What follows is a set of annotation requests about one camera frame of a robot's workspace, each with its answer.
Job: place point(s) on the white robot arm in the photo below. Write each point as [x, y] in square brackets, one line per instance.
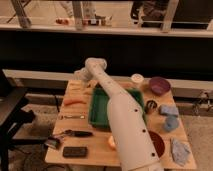
[134, 146]

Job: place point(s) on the purple bowl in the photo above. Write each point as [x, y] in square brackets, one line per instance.
[159, 85]

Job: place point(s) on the red bowl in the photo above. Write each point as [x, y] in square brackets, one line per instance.
[158, 144]

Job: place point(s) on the white lidded cup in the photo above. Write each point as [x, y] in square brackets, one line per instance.
[137, 79]

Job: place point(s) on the green plastic tray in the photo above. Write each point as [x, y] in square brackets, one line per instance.
[97, 116]

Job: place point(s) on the orange carrot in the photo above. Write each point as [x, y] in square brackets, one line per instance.
[67, 102]

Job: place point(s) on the small dark round object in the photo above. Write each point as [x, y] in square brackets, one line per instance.
[150, 107]

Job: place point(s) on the yellow apple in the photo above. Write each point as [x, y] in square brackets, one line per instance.
[111, 143]

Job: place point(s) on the blue cup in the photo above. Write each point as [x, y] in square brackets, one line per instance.
[171, 123]

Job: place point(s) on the small metal clip tool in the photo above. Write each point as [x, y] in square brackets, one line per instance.
[53, 143]

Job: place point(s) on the blue crumpled cloth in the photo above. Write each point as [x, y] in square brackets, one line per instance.
[180, 152]

